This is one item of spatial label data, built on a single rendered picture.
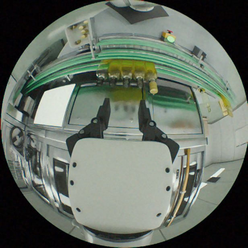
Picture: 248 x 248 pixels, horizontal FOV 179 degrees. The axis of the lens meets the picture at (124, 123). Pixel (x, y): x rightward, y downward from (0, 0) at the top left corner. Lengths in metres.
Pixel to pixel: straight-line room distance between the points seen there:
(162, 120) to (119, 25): 0.67
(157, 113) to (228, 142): 5.82
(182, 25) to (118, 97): 0.72
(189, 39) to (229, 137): 5.69
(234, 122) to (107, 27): 6.04
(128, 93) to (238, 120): 5.81
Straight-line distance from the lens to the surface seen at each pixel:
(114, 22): 0.65
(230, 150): 6.09
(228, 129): 6.11
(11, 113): 1.04
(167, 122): 0.53
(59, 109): 0.62
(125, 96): 0.50
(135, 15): 0.59
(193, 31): 0.78
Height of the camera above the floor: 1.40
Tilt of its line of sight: 18 degrees down
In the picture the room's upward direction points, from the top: 177 degrees counter-clockwise
